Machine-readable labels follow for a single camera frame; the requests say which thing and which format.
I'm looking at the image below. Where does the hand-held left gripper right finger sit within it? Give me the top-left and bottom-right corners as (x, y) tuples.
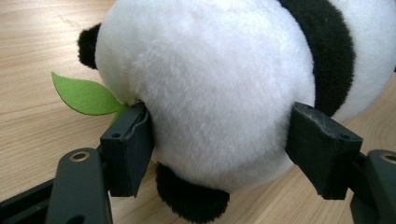
(285, 101), (364, 201)

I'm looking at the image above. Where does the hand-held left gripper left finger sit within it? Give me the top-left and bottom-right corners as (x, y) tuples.
(99, 102), (155, 199)

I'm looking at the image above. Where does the panda plush toy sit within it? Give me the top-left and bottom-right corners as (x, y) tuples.
(50, 0), (396, 224)

